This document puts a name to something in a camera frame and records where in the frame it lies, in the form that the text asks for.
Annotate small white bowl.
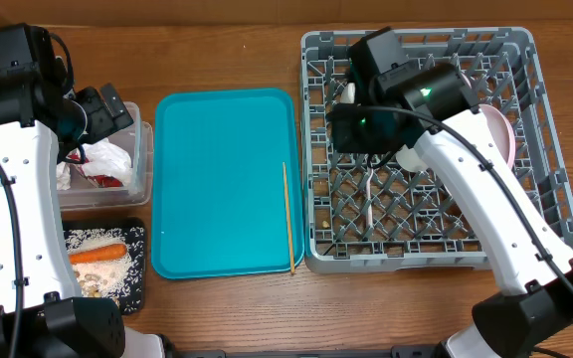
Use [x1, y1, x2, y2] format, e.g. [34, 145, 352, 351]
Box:
[340, 83, 356, 104]

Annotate white cup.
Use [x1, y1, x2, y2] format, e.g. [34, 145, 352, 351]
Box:
[395, 145, 428, 172]

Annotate red snack wrapper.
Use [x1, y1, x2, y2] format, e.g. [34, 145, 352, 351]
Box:
[67, 153, 123, 188]

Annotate white plastic fork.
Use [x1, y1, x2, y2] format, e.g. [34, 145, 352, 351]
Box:
[365, 167, 374, 229]

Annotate white paper ball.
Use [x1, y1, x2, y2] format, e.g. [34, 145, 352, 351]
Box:
[56, 162, 72, 191]

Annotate pink bowl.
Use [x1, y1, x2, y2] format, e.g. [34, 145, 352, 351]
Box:
[460, 72, 472, 89]

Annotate orange carrot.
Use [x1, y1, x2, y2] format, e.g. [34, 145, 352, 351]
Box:
[69, 244, 127, 265]

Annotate pink plate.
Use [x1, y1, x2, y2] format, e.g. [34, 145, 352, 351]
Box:
[479, 104, 516, 168]

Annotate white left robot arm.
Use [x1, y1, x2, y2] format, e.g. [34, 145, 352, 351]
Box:
[0, 23, 175, 357]

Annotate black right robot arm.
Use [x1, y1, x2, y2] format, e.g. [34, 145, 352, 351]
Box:
[328, 28, 573, 357]

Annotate grey dishwasher rack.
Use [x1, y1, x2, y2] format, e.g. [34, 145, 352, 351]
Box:
[300, 27, 573, 273]

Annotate clear plastic bin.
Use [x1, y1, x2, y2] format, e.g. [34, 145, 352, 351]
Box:
[58, 101, 153, 211]

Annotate wooden chopstick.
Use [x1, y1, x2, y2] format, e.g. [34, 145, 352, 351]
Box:
[283, 162, 295, 275]

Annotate teal plastic tray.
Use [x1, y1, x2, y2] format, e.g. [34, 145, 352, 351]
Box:
[150, 88, 305, 279]

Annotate black tray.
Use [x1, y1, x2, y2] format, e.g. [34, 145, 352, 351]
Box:
[64, 218, 147, 315]

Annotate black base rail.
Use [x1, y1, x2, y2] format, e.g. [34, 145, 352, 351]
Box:
[167, 344, 448, 358]

